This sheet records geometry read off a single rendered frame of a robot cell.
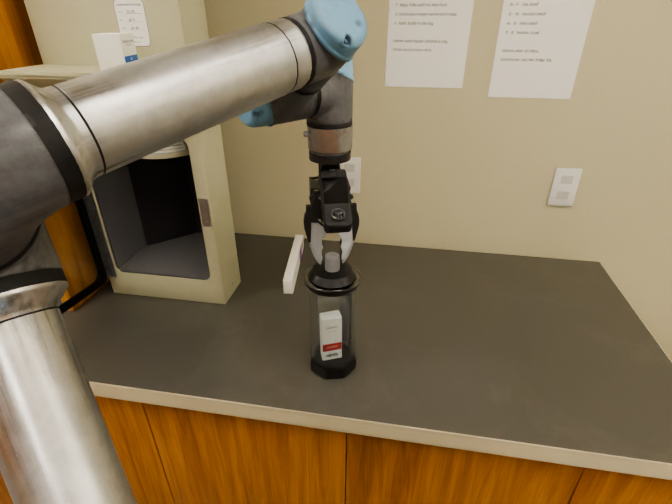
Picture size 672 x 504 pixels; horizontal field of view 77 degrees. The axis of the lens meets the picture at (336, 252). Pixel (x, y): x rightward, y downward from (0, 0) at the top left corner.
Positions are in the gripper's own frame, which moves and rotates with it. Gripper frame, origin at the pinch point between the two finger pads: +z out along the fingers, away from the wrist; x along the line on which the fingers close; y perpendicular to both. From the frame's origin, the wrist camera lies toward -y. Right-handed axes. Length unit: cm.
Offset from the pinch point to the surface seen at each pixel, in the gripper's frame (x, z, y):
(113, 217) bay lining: 52, 5, 34
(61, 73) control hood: 47, -31, 18
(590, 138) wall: -75, -10, 41
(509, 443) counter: -29.5, 26.6, -22.6
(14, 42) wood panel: 61, -35, 33
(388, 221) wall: -23, 19, 55
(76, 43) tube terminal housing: 48, -35, 30
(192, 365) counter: 30.1, 25.9, 2.1
